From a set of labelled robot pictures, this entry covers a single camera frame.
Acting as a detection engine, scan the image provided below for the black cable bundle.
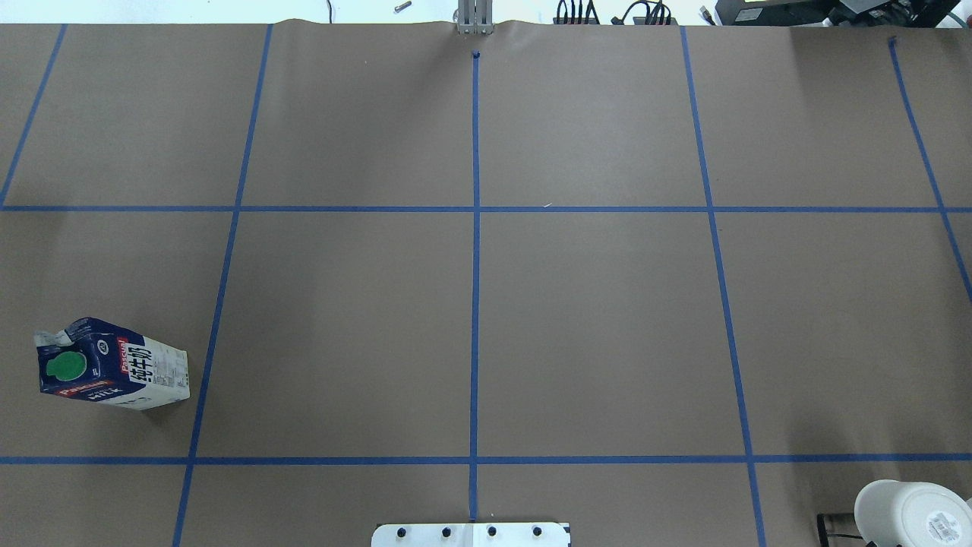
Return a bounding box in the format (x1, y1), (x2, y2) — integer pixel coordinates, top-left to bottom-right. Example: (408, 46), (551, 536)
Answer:
(554, 0), (677, 26)

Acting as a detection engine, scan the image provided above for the black equipment on table edge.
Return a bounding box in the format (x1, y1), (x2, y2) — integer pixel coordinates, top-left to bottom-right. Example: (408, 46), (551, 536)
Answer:
(715, 1), (961, 28)

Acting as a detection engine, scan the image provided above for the blue white milk carton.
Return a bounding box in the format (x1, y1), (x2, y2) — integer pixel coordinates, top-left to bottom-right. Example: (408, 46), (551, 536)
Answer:
(33, 318), (191, 411)

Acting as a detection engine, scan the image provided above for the black wire mug rack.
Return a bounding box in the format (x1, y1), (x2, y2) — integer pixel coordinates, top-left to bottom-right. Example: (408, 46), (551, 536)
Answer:
(815, 513), (871, 547)

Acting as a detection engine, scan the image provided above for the white upside-down mug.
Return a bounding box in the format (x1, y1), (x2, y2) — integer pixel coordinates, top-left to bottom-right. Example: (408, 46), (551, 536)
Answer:
(854, 480), (971, 546)

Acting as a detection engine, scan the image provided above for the aluminium frame post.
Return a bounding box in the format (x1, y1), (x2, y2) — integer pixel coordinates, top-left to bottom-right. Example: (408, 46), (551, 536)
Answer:
(454, 0), (495, 36)

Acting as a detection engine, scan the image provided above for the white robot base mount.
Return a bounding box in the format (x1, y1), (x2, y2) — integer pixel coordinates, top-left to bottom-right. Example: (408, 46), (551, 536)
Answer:
(371, 522), (572, 546)

